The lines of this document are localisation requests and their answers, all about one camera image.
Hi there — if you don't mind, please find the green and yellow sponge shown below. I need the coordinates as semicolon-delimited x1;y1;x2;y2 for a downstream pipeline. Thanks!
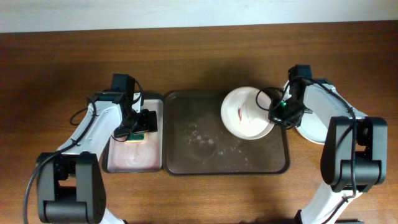
126;133;147;144

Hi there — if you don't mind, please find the pale green plate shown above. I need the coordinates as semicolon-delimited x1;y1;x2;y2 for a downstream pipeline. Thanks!
282;81;358;146

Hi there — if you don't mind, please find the white plate with red stain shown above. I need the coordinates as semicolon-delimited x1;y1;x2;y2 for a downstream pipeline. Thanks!
221;86;274;140

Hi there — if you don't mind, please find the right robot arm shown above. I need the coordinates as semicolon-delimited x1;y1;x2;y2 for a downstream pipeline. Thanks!
269;77;388;223

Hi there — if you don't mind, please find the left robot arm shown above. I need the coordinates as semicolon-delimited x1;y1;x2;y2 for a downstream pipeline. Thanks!
29;91;157;223

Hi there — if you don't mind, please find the small pink rinse tray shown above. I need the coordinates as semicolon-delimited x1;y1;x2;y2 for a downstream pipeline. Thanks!
102;93;164;173

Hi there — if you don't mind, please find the large dark brown tray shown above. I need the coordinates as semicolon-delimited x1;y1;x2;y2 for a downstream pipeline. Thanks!
163;91;290;176

